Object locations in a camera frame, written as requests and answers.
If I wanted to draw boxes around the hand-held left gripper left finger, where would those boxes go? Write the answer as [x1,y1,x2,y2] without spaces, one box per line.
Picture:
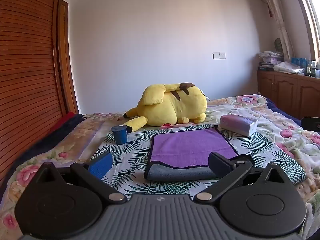
[32,151,127,204]

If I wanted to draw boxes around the blue box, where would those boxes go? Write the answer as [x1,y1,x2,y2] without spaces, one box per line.
[291,57,307,68]

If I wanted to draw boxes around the yellow plush toy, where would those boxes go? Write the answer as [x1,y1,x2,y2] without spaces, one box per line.
[124,82,208,133]

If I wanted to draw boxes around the white plastic bag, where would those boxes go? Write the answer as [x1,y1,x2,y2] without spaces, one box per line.
[274,61,305,75]

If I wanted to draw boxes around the purple and grey towel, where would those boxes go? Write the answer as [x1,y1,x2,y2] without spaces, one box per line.
[144,126,239,182]

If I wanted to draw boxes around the purple and white tissue pack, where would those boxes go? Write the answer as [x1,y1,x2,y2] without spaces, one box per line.
[220,114,258,137]

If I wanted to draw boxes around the red cloth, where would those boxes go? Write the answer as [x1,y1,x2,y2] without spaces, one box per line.
[51,111,78,133]

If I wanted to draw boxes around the wooden slatted wardrobe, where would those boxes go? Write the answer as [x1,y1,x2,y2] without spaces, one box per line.
[0,0,75,188]

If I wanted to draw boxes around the wooden window frame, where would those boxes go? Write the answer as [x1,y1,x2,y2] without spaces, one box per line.
[291,0,320,60]

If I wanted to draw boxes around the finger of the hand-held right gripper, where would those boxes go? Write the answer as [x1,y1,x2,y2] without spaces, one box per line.
[301,117,320,132]

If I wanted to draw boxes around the leaf print cloth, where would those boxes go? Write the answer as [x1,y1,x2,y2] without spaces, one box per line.
[90,124,307,198]

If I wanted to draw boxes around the wooden door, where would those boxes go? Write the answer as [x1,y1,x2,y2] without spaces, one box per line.
[57,0,80,114]

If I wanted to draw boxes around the patterned curtain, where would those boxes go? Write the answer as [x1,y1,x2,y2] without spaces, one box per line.
[257,0,294,60]

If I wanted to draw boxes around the dark blue blanket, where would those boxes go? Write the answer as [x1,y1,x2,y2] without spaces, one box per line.
[5,114,87,180]

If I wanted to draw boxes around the dark bottle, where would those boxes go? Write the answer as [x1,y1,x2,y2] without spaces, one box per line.
[306,60,317,77]

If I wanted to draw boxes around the stack of boxes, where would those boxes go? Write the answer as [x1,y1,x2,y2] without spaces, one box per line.
[259,51,284,71]

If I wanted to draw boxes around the blue cup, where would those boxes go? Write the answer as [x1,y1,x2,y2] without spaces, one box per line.
[111,125,128,145]

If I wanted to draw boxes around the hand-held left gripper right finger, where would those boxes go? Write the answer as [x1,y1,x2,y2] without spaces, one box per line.
[194,151,288,204]

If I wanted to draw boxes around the wooden cabinet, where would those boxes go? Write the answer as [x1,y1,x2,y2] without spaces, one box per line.
[257,69,320,119]

